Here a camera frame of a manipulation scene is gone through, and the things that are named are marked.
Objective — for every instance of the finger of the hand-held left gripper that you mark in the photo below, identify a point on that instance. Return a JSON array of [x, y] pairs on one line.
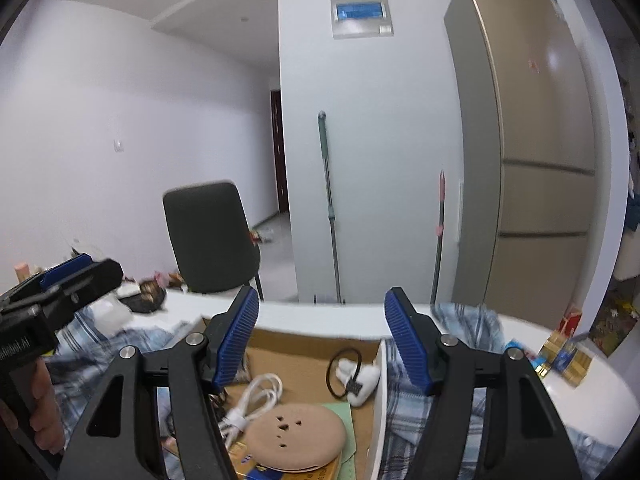
[[65, 270], [95, 280]]

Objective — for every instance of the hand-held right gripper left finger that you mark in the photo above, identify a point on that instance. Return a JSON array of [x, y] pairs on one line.
[[235, 340]]

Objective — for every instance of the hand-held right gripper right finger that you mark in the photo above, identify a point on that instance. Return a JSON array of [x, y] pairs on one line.
[[405, 345]]

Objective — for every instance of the shallow cardboard box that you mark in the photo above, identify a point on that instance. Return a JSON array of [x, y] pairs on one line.
[[300, 355]]

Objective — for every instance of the green snap pouch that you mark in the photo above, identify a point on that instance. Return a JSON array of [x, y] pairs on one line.
[[347, 445]]

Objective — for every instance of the tan round pouch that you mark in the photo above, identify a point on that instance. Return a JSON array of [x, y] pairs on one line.
[[300, 440]]

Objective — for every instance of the person's left hand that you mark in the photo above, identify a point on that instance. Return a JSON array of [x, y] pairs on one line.
[[47, 410]]

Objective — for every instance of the clear plastic bag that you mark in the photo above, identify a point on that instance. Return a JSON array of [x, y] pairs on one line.
[[112, 316]]

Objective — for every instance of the beige cylinder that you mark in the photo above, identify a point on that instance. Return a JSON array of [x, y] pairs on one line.
[[21, 271]]

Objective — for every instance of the black and gold object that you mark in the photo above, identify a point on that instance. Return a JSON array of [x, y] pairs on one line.
[[147, 295]]

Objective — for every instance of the blue plaid shirt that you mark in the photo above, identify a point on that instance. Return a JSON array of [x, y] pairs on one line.
[[472, 322]]

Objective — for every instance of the litter pile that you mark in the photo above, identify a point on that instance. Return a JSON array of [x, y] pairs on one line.
[[260, 236]]

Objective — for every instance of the black chair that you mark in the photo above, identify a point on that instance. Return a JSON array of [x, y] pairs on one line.
[[210, 235]]

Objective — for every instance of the blue packet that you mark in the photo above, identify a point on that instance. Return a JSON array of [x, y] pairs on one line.
[[514, 347]]

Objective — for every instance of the red box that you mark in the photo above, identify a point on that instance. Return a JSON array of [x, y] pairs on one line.
[[572, 321]]

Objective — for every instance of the gold and blue box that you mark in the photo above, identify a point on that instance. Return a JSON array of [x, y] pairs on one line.
[[575, 365]]

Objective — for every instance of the dark wooden door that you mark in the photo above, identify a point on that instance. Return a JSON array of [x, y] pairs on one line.
[[277, 150]]

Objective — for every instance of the small brown carton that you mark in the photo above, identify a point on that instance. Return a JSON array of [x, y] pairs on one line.
[[612, 320]]

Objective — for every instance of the beige refrigerator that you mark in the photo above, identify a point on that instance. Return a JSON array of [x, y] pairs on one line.
[[540, 110]]

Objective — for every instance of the dark hanging cloth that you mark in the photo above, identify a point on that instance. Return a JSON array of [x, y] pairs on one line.
[[634, 160]]

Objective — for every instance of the grey electrical panel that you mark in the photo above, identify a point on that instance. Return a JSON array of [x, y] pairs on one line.
[[360, 5]]

